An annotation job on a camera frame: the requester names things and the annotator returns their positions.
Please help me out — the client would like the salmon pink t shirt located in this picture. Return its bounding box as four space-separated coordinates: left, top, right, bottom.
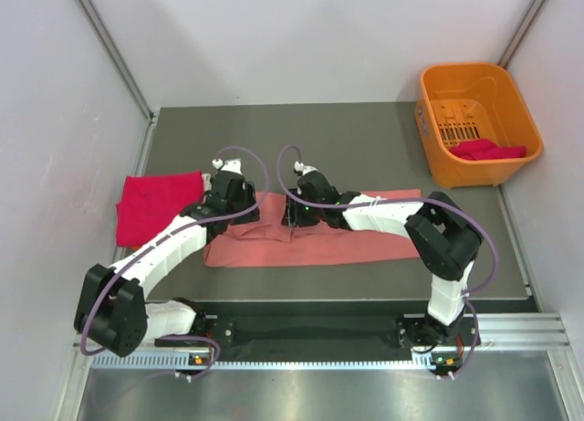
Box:
203 193 419 268

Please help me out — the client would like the magenta t shirt in basket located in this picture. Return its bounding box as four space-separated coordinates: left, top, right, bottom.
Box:
449 139 527 161

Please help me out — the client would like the orange plastic basket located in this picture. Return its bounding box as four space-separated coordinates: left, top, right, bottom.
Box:
415 62 543 188

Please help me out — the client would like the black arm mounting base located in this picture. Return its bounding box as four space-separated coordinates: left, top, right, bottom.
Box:
154 301 480 363

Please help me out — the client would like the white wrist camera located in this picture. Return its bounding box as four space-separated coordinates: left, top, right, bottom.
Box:
212 158 243 175
293 161 318 177

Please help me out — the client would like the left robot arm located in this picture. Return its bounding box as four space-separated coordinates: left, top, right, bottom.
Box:
73 160 259 357

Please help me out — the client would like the folded magenta t shirt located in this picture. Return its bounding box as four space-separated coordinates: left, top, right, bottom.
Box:
115 171 204 248

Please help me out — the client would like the slotted grey cable duct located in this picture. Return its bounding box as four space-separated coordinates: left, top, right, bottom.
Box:
91 351 436 371

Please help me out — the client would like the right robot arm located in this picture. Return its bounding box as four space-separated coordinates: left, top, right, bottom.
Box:
282 162 483 344

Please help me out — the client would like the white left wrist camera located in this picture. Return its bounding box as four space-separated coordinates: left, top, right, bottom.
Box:
212 158 243 175

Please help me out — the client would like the folded white t shirt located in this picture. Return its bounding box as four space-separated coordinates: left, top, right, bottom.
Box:
202 174 212 192

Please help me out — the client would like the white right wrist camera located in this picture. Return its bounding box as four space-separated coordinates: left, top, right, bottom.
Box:
293 161 318 177

